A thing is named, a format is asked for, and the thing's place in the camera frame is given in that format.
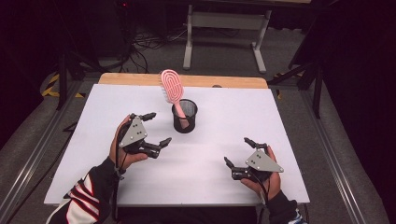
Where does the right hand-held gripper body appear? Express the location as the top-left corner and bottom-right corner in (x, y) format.
(231, 143), (285, 183)

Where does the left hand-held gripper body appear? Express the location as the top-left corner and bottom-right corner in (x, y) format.
(118, 113), (163, 160)

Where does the black mesh cup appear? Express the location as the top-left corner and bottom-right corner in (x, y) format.
(171, 98), (199, 134)

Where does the pink hairbrush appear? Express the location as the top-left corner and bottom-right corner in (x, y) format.
(160, 68), (191, 130)

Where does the person's left hand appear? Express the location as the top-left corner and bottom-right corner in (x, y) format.
(108, 114), (149, 172)

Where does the white table cover board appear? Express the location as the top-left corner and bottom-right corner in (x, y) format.
(43, 83), (311, 208)

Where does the wooden table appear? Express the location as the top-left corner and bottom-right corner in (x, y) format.
(97, 72), (269, 90)

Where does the person's dark clothing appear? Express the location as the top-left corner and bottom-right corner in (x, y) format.
(117, 205), (260, 224)

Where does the black tripod stand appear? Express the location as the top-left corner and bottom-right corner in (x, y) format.
(266, 60), (324, 119)
(55, 49), (106, 112)

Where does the yellow black hazard tape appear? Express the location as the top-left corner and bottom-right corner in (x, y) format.
(41, 72), (86, 99)

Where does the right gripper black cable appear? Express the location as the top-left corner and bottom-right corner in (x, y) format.
(248, 169), (274, 224)

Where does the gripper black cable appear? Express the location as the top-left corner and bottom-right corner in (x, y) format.
(111, 119), (134, 222)
(248, 169), (274, 224)

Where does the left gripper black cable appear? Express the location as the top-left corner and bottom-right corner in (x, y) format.
(111, 119), (134, 222)

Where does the bundle of floor cables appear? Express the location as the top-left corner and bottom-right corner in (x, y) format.
(116, 27), (190, 75)

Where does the aluminium floor rail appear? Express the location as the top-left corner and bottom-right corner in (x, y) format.
(0, 79), (92, 218)
(299, 89), (368, 224)

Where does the grey metal desk frame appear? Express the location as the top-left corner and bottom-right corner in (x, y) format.
(182, 3), (273, 75)

